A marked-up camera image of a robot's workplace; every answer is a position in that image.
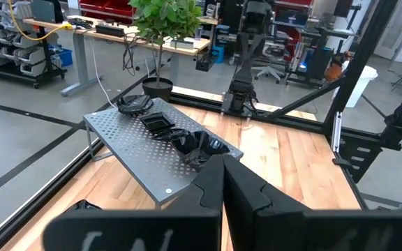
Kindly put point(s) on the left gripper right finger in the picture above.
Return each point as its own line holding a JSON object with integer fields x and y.
{"x": 309, "y": 233}

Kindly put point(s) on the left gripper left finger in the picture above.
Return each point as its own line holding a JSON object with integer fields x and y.
{"x": 152, "y": 230}

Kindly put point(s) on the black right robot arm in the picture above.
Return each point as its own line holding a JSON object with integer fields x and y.
{"x": 244, "y": 76}

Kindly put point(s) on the black equipment shelf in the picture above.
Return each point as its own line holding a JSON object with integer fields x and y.
{"x": 298, "y": 42}

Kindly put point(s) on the blue bucket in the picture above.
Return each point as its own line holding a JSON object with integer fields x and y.
{"x": 218, "y": 54}

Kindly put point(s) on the white office chair base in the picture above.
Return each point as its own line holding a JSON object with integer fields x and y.
{"x": 269, "y": 73}

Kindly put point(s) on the wooden top standing desk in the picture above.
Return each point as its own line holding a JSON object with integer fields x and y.
{"x": 187, "y": 47}

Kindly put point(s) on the grey perforated metal rack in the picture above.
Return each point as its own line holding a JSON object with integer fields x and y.
{"x": 131, "y": 146}

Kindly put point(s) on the orange bag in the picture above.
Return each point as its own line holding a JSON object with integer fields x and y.
{"x": 333, "y": 69}

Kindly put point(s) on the silver aluminium profile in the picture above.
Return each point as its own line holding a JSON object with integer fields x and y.
{"x": 337, "y": 132}

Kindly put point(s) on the white waste bin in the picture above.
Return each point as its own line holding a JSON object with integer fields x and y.
{"x": 359, "y": 83}

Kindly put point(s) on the potted green plant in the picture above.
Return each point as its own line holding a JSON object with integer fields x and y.
{"x": 157, "y": 90}

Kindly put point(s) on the white door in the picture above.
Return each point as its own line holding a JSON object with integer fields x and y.
{"x": 393, "y": 28}

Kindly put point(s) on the black power strip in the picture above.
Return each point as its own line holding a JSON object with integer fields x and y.
{"x": 110, "y": 30}

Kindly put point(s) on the red shelf bins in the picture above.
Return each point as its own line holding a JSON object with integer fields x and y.
{"x": 106, "y": 8}

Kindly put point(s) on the grey desk leg base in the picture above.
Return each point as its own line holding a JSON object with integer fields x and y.
{"x": 79, "y": 62}

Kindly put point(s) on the blue plastic bin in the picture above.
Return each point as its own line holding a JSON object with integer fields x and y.
{"x": 63, "y": 57}

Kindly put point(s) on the grey bin storage rack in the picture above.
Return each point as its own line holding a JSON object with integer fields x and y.
{"x": 12, "y": 42}

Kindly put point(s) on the black aluminium table frame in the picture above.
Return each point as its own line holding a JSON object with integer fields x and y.
{"x": 363, "y": 52}

